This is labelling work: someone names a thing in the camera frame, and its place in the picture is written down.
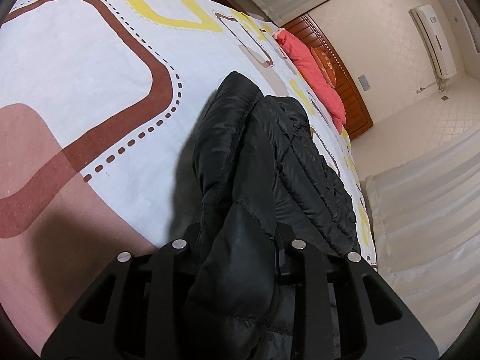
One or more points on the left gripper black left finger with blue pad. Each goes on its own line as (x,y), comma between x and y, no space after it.
(137,308)

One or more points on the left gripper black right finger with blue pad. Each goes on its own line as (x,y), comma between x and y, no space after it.
(343,308)

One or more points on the black puffer jacket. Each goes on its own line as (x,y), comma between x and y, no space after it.
(257,166)

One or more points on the white side curtain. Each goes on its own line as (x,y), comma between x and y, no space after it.
(425,220)

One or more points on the wooden headboard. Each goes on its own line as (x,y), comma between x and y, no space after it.
(358,119)

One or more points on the pink pillow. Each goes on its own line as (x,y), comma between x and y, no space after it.
(304,61)

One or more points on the white patterned bed sheet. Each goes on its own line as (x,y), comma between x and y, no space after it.
(99,99)

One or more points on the orange patterned cushion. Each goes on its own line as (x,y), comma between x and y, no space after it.
(325,65)

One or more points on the wooden nightstand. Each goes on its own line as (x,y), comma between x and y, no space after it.
(230,4)

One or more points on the grey wall switch panel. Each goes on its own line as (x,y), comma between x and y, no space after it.
(364,83)

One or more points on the white wall air conditioner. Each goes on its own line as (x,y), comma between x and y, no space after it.
(431,30)

